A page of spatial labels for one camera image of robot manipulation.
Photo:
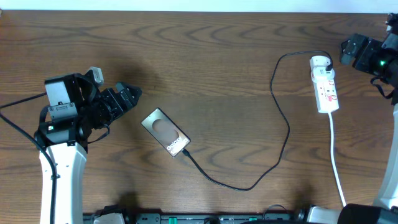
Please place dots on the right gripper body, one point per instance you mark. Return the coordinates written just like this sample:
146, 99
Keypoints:
372, 59

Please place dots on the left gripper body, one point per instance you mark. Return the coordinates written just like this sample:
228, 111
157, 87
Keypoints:
116, 101

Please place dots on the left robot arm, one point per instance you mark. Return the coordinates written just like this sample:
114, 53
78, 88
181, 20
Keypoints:
77, 107

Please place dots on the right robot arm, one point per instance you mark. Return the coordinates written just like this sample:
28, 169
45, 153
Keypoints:
384, 207

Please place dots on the white charger plug adapter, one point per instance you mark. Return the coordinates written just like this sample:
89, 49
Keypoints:
320, 61

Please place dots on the white power strip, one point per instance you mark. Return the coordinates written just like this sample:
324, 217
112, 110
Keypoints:
325, 89

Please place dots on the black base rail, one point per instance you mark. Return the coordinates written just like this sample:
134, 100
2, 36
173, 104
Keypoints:
156, 218

